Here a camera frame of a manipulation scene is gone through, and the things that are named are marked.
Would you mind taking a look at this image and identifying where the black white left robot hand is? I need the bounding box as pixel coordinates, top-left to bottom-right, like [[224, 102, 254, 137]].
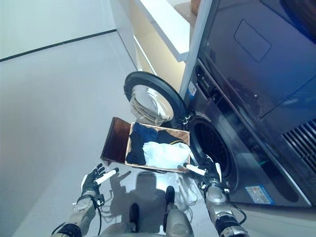
[[81, 163, 119, 198]]

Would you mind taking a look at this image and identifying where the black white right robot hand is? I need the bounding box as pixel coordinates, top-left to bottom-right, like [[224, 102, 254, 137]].
[[184, 154, 223, 185]]

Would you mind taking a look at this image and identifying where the white garment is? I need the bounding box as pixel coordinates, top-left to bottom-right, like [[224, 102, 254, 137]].
[[142, 142, 190, 170]]

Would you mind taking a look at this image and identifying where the black garment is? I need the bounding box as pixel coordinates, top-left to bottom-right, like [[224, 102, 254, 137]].
[[157, 130, 183, 146]]

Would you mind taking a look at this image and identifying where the grey washing machine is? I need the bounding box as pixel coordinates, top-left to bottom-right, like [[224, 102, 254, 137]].
[[182, 58, 312, 208]]

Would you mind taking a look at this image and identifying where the wicker laundry basket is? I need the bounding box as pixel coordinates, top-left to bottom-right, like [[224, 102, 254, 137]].
[[124, 121, 192, 175]]

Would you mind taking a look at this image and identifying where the white blue notice sticker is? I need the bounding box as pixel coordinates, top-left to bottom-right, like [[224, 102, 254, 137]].
[[245, 186, 276, 204]]

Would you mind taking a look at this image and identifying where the silver left robot leg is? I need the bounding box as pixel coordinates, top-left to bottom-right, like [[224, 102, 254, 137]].
[[100, 202, 143, 237]]

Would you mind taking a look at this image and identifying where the silver robot leg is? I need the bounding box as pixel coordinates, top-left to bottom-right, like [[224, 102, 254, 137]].
[[161, 185, 196, 237], [100, 202, 143, 237]]

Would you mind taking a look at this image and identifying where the dark navy garment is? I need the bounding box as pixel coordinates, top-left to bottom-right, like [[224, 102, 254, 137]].
[[125, 133, 149, 165]]

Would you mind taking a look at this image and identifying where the silver right robot leg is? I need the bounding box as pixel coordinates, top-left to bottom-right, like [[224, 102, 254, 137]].
[[161, 185, 196, 237]]

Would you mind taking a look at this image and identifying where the blue garment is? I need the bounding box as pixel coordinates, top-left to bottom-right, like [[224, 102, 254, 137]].
[[133, 123, 158, 143]]

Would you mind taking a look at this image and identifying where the round glass washer door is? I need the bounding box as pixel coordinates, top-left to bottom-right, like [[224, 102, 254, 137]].
[[122, 71, 190, 125]]

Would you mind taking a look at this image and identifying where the dark stacked dryer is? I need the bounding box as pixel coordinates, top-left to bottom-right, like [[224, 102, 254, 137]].
[[197, 0, 316, 158]]

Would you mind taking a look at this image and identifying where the white cabinet with beige shelves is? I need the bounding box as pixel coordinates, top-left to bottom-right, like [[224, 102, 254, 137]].
[[118, 0, 198, 82]]

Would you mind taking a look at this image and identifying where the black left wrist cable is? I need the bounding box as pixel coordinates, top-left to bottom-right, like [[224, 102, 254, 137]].
[[95, 197, 112, 235]]

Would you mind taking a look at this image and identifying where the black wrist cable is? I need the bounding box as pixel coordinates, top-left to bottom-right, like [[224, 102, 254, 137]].
[[222, 182, 247, 223], [95, 197, 112, 235]]

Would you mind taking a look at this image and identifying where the white floor cable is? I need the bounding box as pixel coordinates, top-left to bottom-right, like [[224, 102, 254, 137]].
[[172, 172, 200, 218]]

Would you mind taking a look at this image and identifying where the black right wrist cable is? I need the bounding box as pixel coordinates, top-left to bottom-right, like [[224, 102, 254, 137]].
[[222, 182, 247, 223]]

